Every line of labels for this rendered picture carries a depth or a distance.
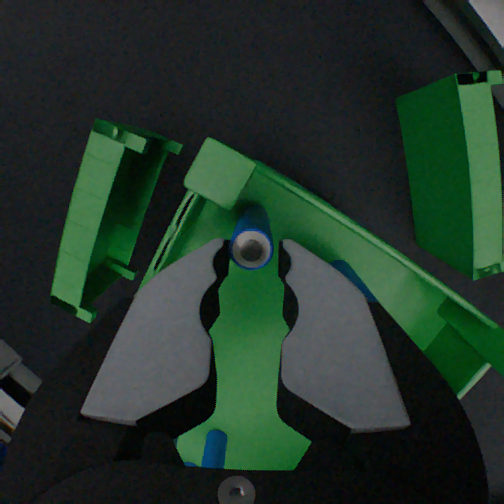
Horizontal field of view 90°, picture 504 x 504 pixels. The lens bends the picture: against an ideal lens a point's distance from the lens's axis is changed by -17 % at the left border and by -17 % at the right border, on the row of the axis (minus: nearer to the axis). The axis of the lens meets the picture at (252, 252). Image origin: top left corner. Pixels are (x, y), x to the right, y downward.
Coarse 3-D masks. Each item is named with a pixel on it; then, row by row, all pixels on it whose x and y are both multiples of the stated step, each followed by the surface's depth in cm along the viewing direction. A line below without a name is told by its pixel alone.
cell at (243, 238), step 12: (240, 216) 16; (252, 216) 14; (264, 216) 15; (240, 228) 12; (252, 228) 12; (264, 228) 13; (240, 240) 12; (252, 240) 12; (264, 240) 12; (240, 252) 12; (252, 252) 12; (264, 252) 12; (240, 264) 12; (252, 264) 12; (264, 264) 12
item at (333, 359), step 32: (288, 256) 11; (288, 288) 9; (320, 288) 9; (352, 288) 9; (288, 320) 9; (320, 320) 8; (352, 320) 8; (288, 352) 7; (320, 352) 7; (352, 352) 7; (384, 352) 7; (288, 384) 6; (320, 384) 6; (352, 384) 6; (384, 384) 6; (288, 416) 7; (320, 416) 6; (352, 416) 5; (384, 416) 5
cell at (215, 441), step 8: (216, 432) 23; (208, 440) 23; (216, 440) 23; (224, 440) 23; (208, 448) 22; (216, 448) 22; (224, 448) 22; (208, 456) 21; (216, 456) 21; (224, 456) 22; (208, 464) 20; (216, 464) 20
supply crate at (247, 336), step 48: (192, 192) 13; (240, 192) 10; (288, 192) 18; (192, 240) 19; (336, 240) 18; (240, 288) 20; (384, 288) 19; (432, 288) 19; (240, 336) 21; (432, 336) 20; (480, 336) 15; (240, 384) 22; (192, 432) 24; (240, 432) 24; (288, 432) 23
